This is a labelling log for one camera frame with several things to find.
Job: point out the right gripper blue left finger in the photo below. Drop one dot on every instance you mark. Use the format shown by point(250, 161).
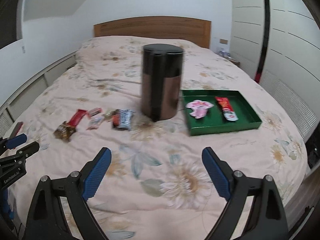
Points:
point(46, 218)

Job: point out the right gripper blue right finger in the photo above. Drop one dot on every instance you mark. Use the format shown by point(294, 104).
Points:
point(266, 219)

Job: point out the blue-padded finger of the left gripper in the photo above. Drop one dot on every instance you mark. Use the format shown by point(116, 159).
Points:
point(11, 143)

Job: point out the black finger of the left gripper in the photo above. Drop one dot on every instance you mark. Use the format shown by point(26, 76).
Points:
point(21, 155)

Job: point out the brown gold oat snack packet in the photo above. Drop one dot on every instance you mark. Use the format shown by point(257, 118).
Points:
point(64, 132)

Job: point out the red long snack packet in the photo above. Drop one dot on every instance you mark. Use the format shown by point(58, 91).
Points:
point(76, 118)

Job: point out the clear pink cartoon candy packet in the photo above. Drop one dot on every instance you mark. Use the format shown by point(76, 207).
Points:
point(95, 123)

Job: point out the small orange-ended clear packet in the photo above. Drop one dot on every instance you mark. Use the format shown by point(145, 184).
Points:
point(94, 112)

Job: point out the pale green pastry packet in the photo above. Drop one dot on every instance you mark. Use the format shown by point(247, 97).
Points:
point(108, 114)

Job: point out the red spicy strip snack packet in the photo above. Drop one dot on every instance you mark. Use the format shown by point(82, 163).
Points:
point(226, 108)

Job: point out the pink cartoon character snack packet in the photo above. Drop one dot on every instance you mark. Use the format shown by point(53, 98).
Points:
point(199, 108)

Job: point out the white radiator cover panel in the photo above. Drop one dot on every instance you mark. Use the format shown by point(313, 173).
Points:
point(23, 97)

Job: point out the green shallow tray box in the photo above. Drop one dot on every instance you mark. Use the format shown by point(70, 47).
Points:
point(214, 122)

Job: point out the brown black electric kettle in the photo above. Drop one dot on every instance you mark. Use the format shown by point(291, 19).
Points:
point(162, 66)

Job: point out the wooden nightstand with items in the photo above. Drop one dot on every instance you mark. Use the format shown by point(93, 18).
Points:
point(226, 55)

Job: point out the white wardrobe doors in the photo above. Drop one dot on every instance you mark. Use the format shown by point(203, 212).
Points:
point(277, 43)

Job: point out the wooden headboard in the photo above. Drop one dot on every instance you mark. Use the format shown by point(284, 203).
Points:
point(161, 27)

